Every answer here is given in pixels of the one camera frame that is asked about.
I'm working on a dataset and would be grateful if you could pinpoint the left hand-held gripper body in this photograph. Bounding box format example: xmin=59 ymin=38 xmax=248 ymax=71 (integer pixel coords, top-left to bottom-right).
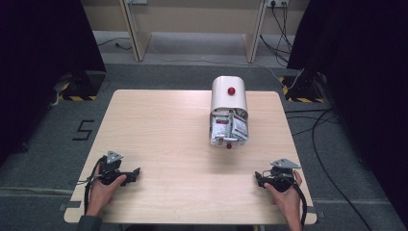
xmin=95 ymin=150 xmax=130 ymax=186

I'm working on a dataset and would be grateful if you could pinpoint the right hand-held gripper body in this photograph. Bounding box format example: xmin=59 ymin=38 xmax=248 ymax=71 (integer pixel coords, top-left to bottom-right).
xmin=260 ymin=158 xmax=302 ymax=193

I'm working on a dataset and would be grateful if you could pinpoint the person's right hand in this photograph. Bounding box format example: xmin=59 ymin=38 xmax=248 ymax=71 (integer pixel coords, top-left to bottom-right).
xmin=263 ymin=169 xmax=304 ymax=222

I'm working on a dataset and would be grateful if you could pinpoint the person's left hand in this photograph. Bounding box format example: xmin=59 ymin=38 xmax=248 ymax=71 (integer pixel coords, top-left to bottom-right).
xmin=85 ymin=163 xmax=128 ymax=218

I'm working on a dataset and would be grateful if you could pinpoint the wooden table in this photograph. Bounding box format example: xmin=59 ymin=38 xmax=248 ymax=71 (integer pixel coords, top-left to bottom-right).
xmin=63 ymin=89 xmax=319 ymax=225

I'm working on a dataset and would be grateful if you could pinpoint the white and red packet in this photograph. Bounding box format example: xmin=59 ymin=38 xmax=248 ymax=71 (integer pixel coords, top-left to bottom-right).
xmin=231 ymin=112 xmax=249 ymax=141
xmin=211 ymin=115 xmax=231 ymax=142

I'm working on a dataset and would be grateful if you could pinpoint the black base with striped tape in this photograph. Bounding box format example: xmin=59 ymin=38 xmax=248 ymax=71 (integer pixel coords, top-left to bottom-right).
xmin=278 ymin=72 xmax=326 ymax=104
xmin=51 ymin=70 xmax=108 ymax=103

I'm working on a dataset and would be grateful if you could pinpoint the white box with red knobs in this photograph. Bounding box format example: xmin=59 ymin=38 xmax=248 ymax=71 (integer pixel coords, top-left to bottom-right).
xmin=209 ymin=75 xmax=250 ymax=151

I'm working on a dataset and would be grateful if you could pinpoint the black curtain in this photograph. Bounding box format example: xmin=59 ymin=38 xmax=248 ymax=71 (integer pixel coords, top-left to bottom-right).
xmin=0 ymin=0 xmax=108 ymax=167
xmin=286 ymin=0 xmax=408 ymax=229

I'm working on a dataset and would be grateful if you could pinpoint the light wooden stand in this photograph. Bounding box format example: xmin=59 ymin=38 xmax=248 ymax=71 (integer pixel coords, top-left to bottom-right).
xmin=242 ymin=0 xmax=268 ymax=64
xmin=118 ymin=0 xmax=152 ymax=63

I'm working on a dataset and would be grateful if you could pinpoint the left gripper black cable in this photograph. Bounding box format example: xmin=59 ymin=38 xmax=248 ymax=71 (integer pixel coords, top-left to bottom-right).
xmin=78 ymin=156 xmax=108 ymax=216

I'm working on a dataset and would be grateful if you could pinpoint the long black floor cable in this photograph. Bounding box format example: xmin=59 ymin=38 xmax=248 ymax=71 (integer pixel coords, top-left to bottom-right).
xmin=284 ymin=107 xmax=375 ymax=231

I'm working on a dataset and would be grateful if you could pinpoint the short black floor cable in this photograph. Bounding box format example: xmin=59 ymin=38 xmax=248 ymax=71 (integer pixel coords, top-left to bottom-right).
xmin=96 ymin=37 xmax=133 ymax=52

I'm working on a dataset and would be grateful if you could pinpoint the thin white floor cable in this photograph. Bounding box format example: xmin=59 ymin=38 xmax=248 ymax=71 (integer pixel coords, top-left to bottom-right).
xmin=149 ymin=41 xmax=305 ymax=90

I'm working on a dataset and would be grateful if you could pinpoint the bundle of black wall cables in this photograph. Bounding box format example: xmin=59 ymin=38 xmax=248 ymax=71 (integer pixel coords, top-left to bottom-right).
xmin=259 ymin=1 xmax=294 ymax=64

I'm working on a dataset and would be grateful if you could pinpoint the white wall socket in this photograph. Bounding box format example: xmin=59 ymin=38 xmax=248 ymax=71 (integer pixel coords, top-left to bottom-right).
xmin=267 ymin=0 xmax=291 ymax=8

